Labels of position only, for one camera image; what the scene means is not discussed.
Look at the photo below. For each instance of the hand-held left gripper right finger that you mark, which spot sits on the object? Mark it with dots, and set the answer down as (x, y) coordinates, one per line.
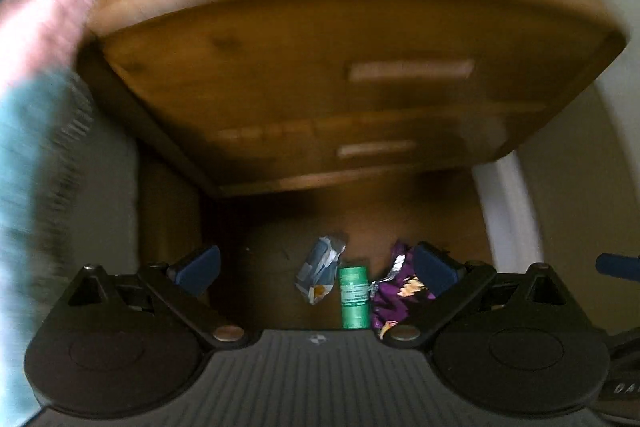
(435, 272)

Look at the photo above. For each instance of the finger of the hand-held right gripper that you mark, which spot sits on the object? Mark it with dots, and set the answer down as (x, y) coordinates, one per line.
(620, 264)

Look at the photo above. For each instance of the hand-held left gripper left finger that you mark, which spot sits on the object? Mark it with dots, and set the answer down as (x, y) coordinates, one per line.
(200, 272)

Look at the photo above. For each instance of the purple snack bag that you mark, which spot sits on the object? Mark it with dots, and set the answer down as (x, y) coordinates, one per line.
(395, 297)

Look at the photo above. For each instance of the green cylindrical can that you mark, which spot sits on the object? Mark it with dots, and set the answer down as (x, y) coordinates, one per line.
(354, 299)

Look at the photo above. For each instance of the blue and silver wrapper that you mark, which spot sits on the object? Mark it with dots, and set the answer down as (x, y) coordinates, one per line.
(320, 269)

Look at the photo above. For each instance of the wooden nightstand drawer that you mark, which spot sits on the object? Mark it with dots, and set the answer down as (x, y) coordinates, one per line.
(370, 152)
(350, 62)

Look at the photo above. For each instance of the teal cloth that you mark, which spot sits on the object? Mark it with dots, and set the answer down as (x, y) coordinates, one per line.
(25, 232)

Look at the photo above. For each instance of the wooden nightstand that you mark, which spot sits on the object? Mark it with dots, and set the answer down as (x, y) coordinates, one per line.
(325, 7)

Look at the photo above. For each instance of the white door frame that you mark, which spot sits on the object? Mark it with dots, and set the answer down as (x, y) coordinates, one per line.
(510, 207)

